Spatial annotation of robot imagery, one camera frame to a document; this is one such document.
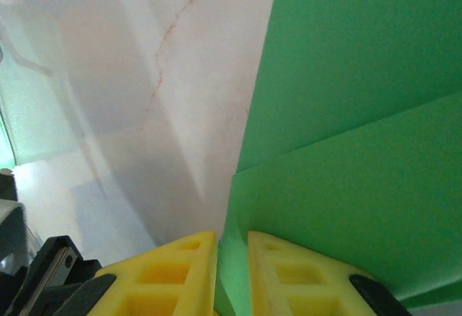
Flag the green paper sheet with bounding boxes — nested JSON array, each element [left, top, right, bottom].
[[214, 0, 462, 316]]

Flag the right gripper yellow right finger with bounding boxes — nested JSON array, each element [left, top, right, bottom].
[[246, 230, 412, 316]]

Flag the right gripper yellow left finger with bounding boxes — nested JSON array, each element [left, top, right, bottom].
[[85, 230, 219, 316]]

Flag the mint green zip pouch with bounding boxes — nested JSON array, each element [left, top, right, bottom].
[[0, 52, 84, 167]]

